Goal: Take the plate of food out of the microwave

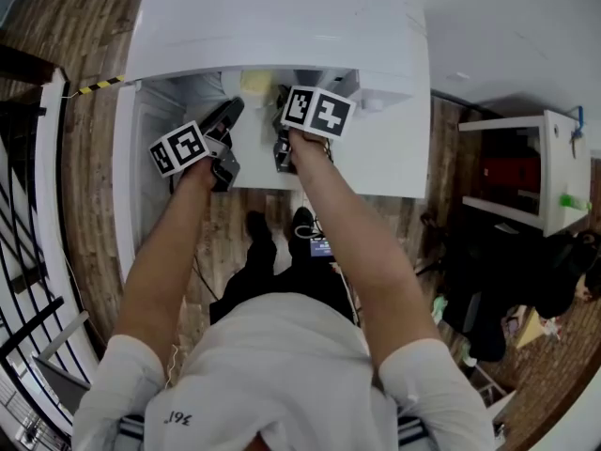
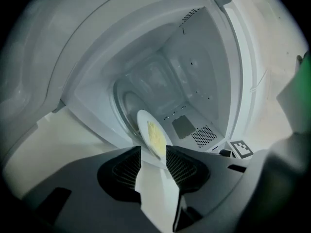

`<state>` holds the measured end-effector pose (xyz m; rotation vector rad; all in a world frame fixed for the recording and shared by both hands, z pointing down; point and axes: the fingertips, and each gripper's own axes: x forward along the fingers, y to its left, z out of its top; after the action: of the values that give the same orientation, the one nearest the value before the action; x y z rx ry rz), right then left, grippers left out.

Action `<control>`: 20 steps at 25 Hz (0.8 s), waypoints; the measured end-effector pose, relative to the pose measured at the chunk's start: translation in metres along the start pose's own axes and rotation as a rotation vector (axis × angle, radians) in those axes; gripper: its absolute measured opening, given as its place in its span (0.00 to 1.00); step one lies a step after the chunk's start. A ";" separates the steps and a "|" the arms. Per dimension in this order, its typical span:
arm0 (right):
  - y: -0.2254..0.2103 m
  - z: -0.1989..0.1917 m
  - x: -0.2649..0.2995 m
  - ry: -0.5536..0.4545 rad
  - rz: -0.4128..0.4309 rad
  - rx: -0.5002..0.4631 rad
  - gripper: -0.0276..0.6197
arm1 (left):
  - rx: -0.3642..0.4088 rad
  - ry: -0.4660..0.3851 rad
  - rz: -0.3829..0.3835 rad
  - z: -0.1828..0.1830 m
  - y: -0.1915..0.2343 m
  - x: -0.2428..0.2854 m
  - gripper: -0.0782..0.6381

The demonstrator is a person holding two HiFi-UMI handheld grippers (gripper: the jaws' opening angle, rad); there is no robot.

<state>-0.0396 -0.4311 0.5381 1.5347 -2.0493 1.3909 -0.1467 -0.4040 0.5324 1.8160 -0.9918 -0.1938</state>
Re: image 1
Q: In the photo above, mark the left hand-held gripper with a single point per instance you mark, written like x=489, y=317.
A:
x=180, y=148

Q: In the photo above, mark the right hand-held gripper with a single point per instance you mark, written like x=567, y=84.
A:
x=319, y=113

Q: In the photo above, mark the white microwave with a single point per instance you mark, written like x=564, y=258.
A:
x=272, y=21

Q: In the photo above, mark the person's right forearm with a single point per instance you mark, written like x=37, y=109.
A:
x=357, y=252

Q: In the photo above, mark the person's left forearm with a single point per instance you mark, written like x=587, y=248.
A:
x=159, y=261

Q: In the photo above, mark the person's left black shoe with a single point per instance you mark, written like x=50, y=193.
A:
x=259, y=227

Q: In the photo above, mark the person's black shoe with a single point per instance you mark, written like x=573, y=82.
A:
x=259, y=227
x=301, y=221

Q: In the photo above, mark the white table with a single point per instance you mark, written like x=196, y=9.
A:
x=385, y=158

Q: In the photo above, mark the person's right black shoe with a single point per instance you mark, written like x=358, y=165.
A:
x=301, y=221

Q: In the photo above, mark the yellow black striped strip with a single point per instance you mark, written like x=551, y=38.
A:
x=101, y=85

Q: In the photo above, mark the small black screen device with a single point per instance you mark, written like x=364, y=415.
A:
x=321, y=247

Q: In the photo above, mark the person's black trousers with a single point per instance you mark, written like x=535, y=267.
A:
x=282, y=280

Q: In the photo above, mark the red box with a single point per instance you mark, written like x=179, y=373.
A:
x=509, y=176

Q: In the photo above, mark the black metal railing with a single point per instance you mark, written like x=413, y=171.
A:
x=23, y=252

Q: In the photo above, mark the person's white shirt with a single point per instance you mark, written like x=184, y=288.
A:
x=282, y=378

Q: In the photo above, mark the black office chair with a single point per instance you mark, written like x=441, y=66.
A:
x=467, y=313

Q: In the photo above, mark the white desk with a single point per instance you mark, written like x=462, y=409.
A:
x=561, y=167

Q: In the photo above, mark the blue clamp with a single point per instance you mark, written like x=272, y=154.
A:
x=577, y=122

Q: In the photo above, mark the green bottle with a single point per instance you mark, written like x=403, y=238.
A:
x=574, y=202

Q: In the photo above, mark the grey flat board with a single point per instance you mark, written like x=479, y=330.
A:
x=61, y=383

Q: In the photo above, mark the light wooden table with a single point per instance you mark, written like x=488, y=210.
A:
x=528, y=329

